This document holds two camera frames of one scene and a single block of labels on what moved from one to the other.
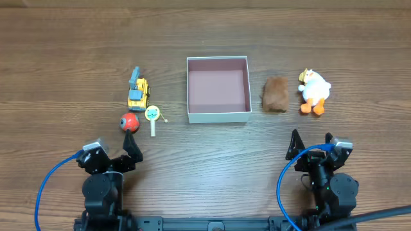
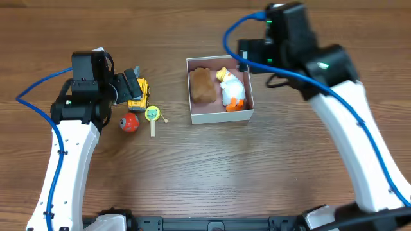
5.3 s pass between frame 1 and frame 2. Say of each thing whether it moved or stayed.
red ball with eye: stayed
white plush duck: moved
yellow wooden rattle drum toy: stayed
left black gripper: moved
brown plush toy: moved
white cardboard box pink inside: stayed
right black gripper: moved
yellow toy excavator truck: stayed
